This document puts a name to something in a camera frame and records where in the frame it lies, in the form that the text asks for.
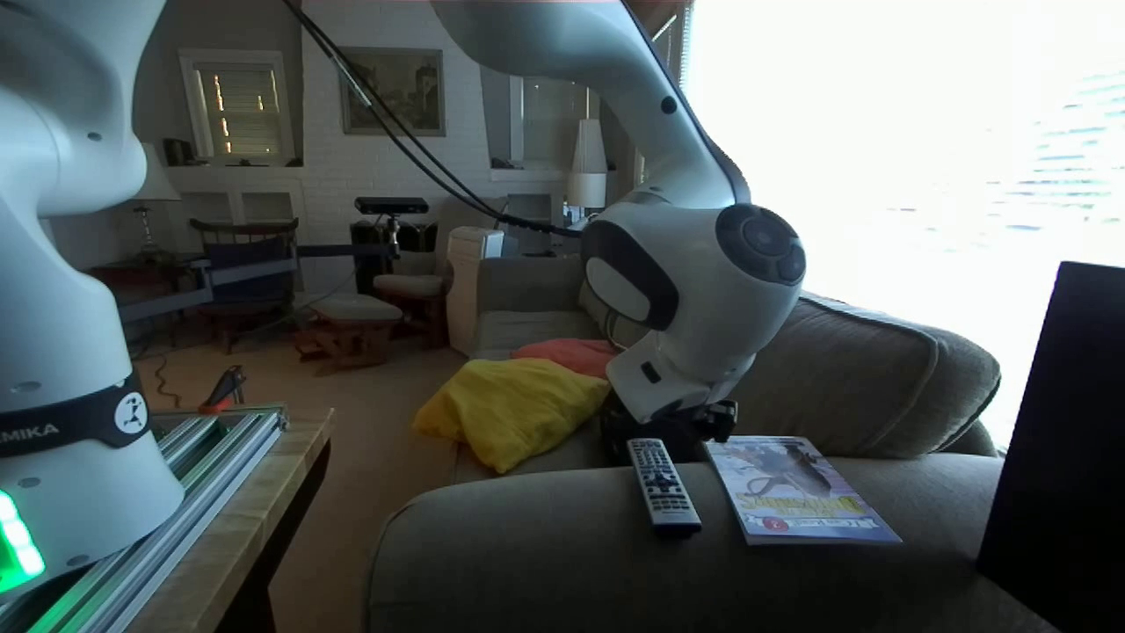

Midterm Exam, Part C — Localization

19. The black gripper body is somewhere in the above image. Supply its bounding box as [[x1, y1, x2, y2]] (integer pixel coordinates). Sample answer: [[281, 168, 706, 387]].
[[663, 399, 744, 457]]

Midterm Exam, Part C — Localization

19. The silver remote with blue buttons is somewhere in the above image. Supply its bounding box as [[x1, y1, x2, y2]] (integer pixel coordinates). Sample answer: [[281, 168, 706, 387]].
[[624, 431, 706, 538]]

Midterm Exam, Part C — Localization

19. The dark blue roll bag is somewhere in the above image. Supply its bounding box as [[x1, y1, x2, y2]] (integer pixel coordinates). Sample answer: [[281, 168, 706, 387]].
[[597, 399, 644, 467]]

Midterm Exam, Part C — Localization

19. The magazine with colourful cover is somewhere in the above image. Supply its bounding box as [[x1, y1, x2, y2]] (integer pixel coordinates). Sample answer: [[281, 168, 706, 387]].
[[702, 431, 906, 552]]

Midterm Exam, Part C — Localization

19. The orange cushion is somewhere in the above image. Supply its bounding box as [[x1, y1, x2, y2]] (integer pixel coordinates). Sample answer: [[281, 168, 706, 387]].
[[511, 335, 617, 380]]

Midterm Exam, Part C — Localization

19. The yellow cloth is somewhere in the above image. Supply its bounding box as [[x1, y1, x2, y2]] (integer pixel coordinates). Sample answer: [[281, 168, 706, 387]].
[[411, 354, 616, 479]]

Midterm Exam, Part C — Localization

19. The grey fabric sofa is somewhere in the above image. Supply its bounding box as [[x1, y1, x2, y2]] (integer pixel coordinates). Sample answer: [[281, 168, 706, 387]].
[[363, 292, 1058, 633]]

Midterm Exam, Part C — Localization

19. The grey armchair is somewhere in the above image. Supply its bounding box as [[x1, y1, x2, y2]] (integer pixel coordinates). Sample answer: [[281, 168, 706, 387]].
[[443, 223, 591, 363]]

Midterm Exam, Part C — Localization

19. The white table lamp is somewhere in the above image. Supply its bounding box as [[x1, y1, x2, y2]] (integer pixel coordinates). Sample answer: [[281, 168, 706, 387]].
[[562, 84, 610, 213]]

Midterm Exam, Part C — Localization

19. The black monitor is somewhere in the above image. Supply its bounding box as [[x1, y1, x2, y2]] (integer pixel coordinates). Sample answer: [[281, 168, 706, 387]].
[[975, 258, 1125, 633]]

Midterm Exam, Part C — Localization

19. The wooden footstool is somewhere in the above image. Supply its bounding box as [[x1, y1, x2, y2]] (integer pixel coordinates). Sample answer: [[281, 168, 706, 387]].
[[293, 292, 407, 377]]

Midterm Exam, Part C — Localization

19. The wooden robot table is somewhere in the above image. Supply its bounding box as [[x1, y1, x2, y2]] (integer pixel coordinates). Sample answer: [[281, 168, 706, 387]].
[[125, 406, 338, 633]]

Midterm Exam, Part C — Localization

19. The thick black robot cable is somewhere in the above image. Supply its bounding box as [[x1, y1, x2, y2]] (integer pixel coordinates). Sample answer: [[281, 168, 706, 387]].
[[276, 0, 591, 238]]

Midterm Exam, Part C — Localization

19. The framed wall picture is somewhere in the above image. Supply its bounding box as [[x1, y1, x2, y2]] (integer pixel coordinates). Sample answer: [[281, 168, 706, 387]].
[[338, 45, 450, 141]]

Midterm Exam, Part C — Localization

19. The dark frame blue chair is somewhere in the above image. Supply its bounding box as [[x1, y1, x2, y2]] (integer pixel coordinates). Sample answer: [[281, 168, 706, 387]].
[[185, 213, 302, 345]]

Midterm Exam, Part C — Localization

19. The red handled clamp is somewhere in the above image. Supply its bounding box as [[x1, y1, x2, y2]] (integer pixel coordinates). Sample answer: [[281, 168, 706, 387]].
[[197, 363, 249, 415]]

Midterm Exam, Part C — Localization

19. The aluminium rail base plate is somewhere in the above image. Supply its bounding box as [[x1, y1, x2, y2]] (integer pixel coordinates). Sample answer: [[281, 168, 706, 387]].
[[0, 400, 293, 633]]

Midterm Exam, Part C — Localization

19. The white framed wall window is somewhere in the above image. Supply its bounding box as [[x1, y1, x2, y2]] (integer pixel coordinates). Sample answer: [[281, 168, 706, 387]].
[[174, 45, 302, 168]]

